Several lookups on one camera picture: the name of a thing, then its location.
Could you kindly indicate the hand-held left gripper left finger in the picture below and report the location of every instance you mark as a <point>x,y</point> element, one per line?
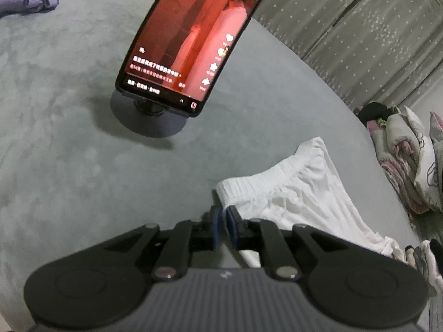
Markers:
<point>216,229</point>

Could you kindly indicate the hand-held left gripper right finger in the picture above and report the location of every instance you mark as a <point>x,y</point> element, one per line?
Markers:
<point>231,229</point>

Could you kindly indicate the white pants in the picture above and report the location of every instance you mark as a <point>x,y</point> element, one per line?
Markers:
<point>304,197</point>

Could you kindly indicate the round black phone stand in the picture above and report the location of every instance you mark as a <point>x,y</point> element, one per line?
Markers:
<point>145,124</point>

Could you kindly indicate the black cloth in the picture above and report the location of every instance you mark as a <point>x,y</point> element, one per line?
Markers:
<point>375,110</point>

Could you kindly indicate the black smartphone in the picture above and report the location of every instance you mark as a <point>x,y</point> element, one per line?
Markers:
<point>193,41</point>

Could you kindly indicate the folded white garment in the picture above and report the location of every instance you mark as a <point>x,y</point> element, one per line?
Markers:
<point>422,266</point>

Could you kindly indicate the folded black garment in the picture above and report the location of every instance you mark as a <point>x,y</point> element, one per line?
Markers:
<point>436,250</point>

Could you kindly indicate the grey star-patterned curtain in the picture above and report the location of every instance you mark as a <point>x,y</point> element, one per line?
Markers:
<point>363,41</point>

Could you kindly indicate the grey pillow with pink edge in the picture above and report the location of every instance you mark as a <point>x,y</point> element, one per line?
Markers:
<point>437,128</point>

